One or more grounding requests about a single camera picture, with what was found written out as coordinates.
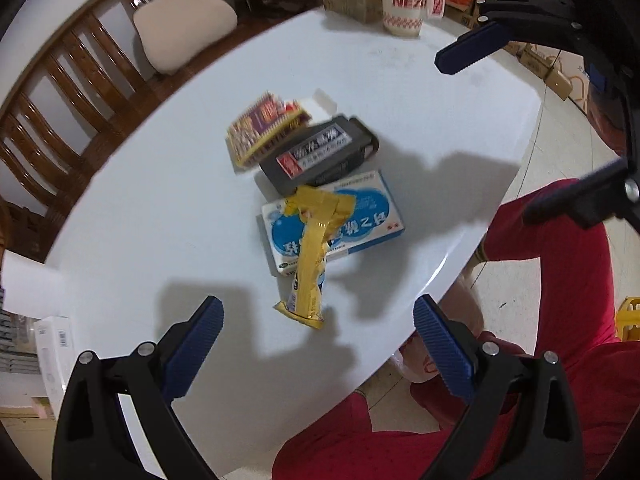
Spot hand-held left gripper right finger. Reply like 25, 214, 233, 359
412, 294, 586, 480

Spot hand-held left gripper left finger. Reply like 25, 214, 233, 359
51, 296, 225, 480

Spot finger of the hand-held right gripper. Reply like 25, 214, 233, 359
434, 0, 583, 77
521, 157, 640, 233

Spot yellow snack wrapper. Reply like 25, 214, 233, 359
272, 185, 357, 331

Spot blue white medicine box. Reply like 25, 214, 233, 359
261, 170, 405, 277

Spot black cigarette box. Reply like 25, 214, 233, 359
258, 115, 379, 197

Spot dark patterned cigarette pack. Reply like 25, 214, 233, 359
226, 91, 311, 168

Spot person's red trousers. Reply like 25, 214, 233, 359
272, 177, 640, 480

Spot pile of cardboard boxes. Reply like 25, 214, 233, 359
442, 0, 601, 106

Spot white top coffee table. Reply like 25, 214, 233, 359
42, 0, 546, 480

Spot woven tissue box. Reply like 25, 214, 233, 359
321, 0, 383, 24

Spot yellow plastic stool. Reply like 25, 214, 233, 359
617, 297, 640, 341

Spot long white box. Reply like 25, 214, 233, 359
32, 315, 73, 421

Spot white paper scrap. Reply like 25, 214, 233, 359
297, 89, 338, 123

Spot wooden slatted bench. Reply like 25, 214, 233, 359
0, 0, 241, 261

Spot beige back cushion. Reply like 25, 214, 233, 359
132, 0, 238, 76

